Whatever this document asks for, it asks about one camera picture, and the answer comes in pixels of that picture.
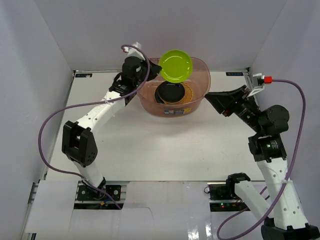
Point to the lime green plate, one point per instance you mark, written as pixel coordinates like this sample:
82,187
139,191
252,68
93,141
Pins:
176,66

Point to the blue-grey glazed plate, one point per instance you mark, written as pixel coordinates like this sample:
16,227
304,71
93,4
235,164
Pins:
157,98

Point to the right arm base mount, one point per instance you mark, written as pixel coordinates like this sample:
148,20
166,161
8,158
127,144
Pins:
220,199

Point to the woven bamboo tray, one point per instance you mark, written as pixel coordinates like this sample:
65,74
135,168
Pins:
188,96

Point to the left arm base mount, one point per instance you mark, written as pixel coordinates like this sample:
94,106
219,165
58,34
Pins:
87,199

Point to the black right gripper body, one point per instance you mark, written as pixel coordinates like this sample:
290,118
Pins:
248,112

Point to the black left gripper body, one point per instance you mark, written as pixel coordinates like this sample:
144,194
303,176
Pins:
149,70

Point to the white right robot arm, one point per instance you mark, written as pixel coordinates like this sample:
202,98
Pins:
284,218

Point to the pink translucent plastic bin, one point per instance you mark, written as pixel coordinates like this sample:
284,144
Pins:
199,81

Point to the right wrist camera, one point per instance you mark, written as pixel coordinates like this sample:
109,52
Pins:
261,81

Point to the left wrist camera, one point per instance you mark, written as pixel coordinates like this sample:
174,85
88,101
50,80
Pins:
132,52

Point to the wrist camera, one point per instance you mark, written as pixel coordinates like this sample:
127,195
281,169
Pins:
261,81
132,52

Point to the black plate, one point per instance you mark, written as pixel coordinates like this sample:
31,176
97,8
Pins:
170,93

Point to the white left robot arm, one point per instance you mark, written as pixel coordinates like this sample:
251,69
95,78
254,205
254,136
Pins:
78,138

